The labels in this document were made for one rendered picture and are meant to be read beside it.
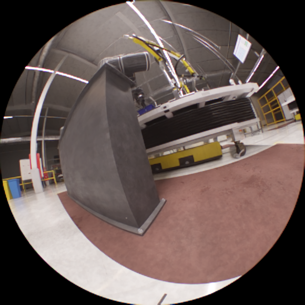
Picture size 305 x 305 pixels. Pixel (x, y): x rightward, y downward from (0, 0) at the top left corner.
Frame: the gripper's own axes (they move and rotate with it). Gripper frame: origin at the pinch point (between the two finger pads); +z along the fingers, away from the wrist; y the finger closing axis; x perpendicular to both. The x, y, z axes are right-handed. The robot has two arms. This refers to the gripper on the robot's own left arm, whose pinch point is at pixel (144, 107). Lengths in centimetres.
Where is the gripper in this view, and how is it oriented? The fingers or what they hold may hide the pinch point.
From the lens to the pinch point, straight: 126.9
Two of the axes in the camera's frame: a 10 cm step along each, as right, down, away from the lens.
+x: -8.7, 2.5, 4.3
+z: 2.6, 9.6, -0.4
